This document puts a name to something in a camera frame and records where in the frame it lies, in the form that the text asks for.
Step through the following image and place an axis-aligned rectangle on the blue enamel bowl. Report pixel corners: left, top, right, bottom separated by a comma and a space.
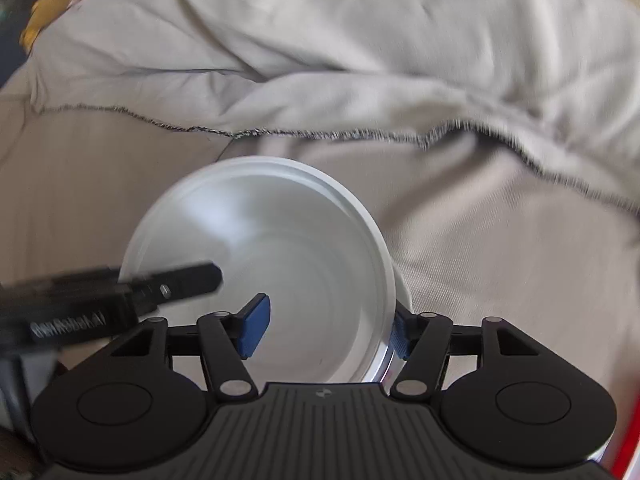
366, 264, 412, 392

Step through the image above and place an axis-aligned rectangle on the red foil tray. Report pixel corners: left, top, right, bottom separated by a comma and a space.
603, 318, 639, 479

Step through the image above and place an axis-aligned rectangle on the grey sofa cover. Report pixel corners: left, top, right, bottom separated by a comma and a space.
1, 0, 639, 404

